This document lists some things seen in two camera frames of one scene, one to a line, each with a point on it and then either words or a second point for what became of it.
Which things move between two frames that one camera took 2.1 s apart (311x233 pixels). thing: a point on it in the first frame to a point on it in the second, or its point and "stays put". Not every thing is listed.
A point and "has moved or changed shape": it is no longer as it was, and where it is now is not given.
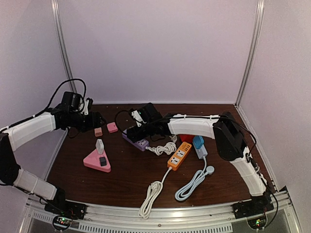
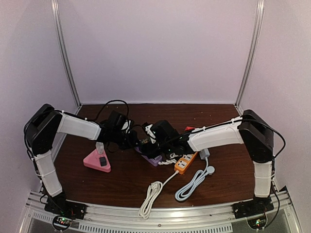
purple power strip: [142, 144] has moved or changed shape
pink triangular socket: [98, 161] stays put
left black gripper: [92, 124] to [133, 141]
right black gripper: [133, 137] to [148, 149]
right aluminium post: [260, 13] stays put
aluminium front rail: [175, 218] stays put
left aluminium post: [56, 12] stays put
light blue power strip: [200, 152] stays put
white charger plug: [99, 145] stays put
